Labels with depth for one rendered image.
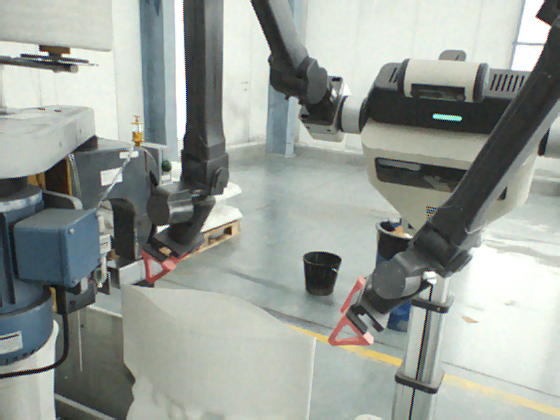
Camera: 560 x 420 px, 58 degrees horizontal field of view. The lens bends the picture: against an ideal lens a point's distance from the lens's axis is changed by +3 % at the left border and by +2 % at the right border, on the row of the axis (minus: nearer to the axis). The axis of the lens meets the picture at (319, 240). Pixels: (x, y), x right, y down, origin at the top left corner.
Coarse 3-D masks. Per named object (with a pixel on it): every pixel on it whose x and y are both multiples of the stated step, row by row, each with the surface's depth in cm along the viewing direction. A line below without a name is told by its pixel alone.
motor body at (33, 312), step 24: (24, 192) 71; (0, 216) 67; (24, 216) 71; (0, 240) 68; (0, 264) 69; (0, 288) 69; (24, 288) 73; (48, 288) 80; (0, 312) 71; (24, 312) 72; (48, 312) 77; (0, 336) 71; (24, 336) 73; (48, 336) 78; (0, 360) 72
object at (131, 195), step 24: (120, 144) 112; (72, 168) 98; (96, 168) 103; (144, 168) 115; (72, 192) 99; (96, 192) 104; (120, 192) 110; (144, 192) 117; (120, 216) 118; (144, 216) 119; (120, 240) 120; (144, 240) 120
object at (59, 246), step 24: (48, 216) 71; (72, 216) 72; (96, 216) 76; (24, 240) 68; (48, 240) 68; (72, 240) 69; (96, 240) 77; (24, 264) 69; (48, 264) 69; (72, 264) 69; (96, 264) 77
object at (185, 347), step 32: (128, 288) 110; (128, 320) 113; (160, 320) 102; (192, 320) 113; (224, 320) 112; (256, 320) 107; (128, 352) 116; (160, 352) 105; (192, 352) 98; (224, 352) 97; (256, 352) 97; (288, 352) 97; (160, 384) 107; (192, 384) 101; (224, 384) 99; (256, 384) 100; (288, 384) 100; (128, 416) 112; (160, 416) 107; (192, 416) 102; (224, 416) 102; (256, 416) 102; (288, 416) 102
